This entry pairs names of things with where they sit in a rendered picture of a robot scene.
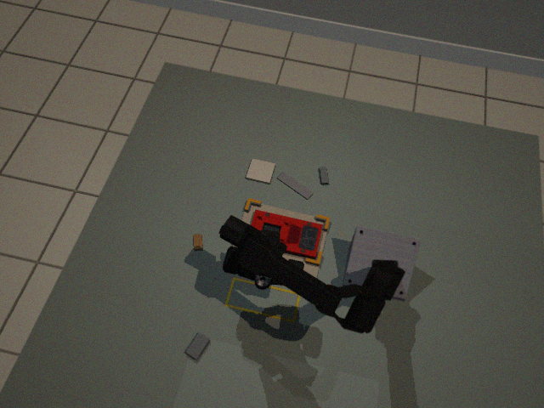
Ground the brown wooden block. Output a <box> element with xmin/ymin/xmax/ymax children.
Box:
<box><xmin>193</xmin><ymin>234</ymin><xmax>203</xmax><ymax>250</ymax></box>

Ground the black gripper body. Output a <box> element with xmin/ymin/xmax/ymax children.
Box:
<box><xmin>223</xmin><ymin>246</ymin><xmax>304</xmax><ymax>275</ymax></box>

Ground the black wheel with grey hub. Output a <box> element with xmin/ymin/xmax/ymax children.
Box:
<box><xmin>255</xmin><ymin>275</ymin><xmax>271</xmax><ymax>290</ymax></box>

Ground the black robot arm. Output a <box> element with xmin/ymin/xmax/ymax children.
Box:
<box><xmin>219</xmin><ymin>215</ymin><xmax>405</xmax><ymax>334</ymax></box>

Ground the grey flat bar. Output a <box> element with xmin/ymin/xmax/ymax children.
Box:
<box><xmin>277</xmin><ymin>173</ymin><xmax>314</xmax><ymax>200</ymax></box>

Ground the beige square tile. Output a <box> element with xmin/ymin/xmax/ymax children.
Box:
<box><xmin>246</xmin><ymin>158</ymin><xmax>275</xmax><ymax>184</ymax></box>

